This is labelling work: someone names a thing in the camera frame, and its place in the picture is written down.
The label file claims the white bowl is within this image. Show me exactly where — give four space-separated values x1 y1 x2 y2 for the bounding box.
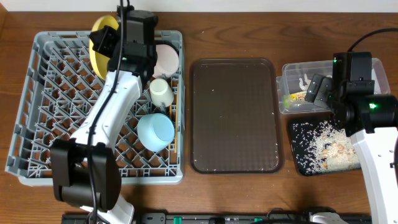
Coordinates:
153 44 179 78

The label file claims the light blue small plate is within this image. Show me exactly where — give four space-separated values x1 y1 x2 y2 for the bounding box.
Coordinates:
137 113 175 152

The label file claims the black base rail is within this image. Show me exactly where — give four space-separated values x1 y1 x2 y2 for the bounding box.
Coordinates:
61 208 372 224

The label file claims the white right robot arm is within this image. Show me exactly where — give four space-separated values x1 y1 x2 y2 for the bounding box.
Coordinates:
307 75 397 223

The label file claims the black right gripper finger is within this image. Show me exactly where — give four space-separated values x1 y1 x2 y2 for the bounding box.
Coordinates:
314 77 333 108
305 73 324 102

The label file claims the white cup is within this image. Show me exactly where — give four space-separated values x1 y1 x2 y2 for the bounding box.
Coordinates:
149 78 174 107

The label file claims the dark brown serving tray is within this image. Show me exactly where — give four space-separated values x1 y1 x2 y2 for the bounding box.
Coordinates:
189 58 284 174

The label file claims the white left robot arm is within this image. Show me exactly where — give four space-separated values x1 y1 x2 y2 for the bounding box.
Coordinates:
50 26 157 223

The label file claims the clear plastic bin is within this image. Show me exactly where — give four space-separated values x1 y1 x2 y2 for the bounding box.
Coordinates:
275 57 391 114

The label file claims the grey plastic dishwasher rack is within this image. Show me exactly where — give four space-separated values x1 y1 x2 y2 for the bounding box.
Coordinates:
5 30 185 186

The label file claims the rice pile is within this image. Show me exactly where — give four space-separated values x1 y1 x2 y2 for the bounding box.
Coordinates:
294 120 361 174

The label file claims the black waste tray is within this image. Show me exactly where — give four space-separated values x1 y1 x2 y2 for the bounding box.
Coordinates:
286 114 363 177

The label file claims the green orange snack wrapper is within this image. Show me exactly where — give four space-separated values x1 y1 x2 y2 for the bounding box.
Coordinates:
283 91 307 108

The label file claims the white napkin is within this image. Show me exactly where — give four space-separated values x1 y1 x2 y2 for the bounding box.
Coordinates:
298 73 311 91

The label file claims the yellow plate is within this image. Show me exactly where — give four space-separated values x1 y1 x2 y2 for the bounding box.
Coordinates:
89 15 119 80

